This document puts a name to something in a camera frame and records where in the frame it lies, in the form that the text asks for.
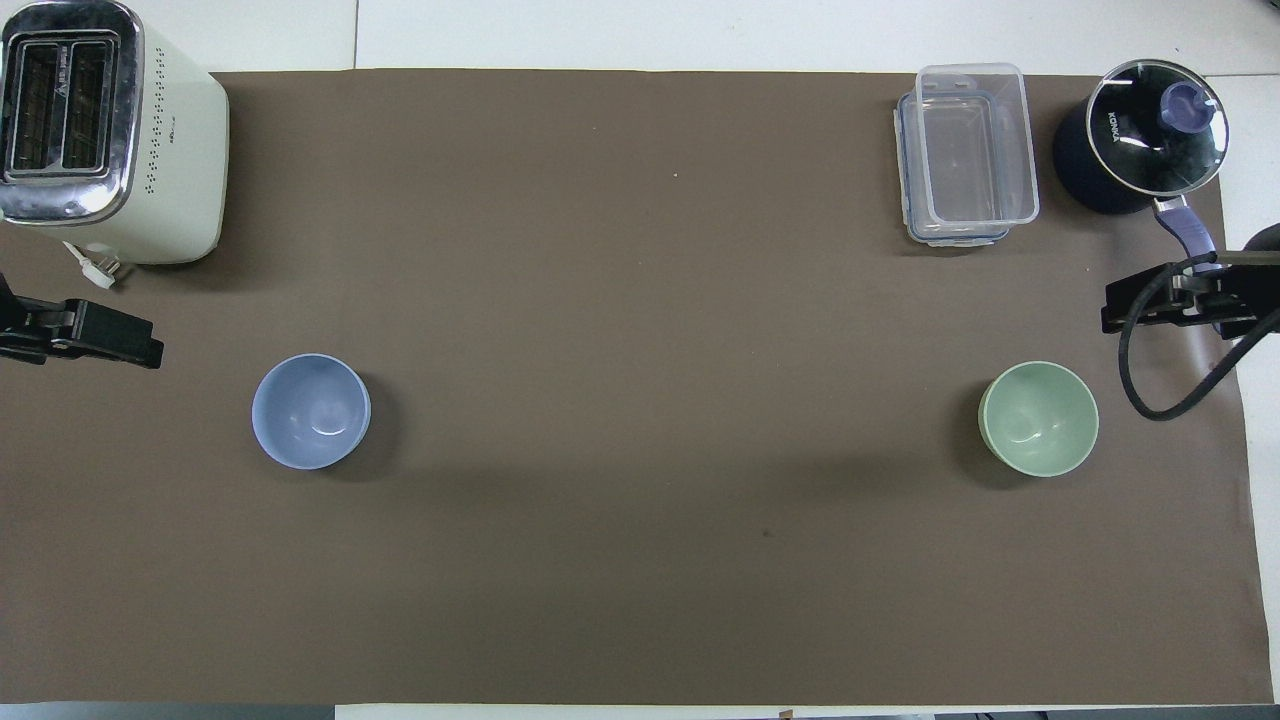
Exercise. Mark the blue bowl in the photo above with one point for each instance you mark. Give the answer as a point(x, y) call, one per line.
point(310, 412)

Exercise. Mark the green bowl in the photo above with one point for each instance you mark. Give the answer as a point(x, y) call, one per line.
point(1040, 420)

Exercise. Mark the clear lid with blue seal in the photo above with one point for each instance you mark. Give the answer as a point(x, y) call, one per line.
point(904, 180)

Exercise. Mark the clear plastic food container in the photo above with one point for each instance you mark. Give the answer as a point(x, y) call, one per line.
point(975, 150)

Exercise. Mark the cream toaster with chrome top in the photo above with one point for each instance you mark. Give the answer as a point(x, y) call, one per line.
point(180, 150)

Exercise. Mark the glass pot lid, purple knob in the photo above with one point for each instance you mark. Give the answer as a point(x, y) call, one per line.
point(1140, 150)

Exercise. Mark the white power plug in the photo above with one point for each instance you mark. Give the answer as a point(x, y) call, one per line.
point(100, 268)

